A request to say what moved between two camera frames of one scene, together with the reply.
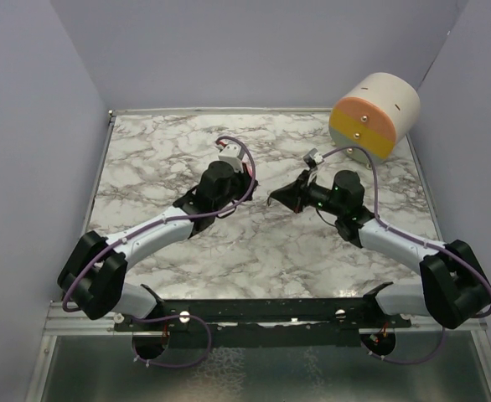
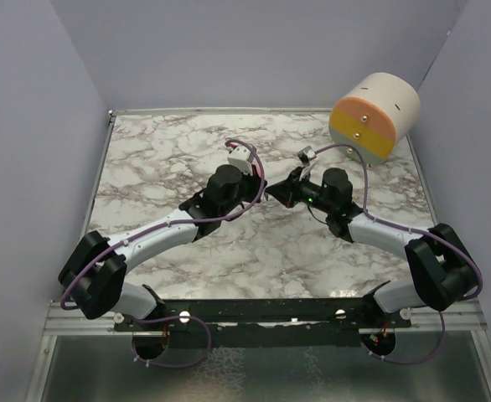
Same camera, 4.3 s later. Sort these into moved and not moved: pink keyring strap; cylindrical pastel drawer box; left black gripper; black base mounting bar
Moved: left black gripper; pink keyring strap
Not moved: black base mounting bar; cylindrical pastel drawer box
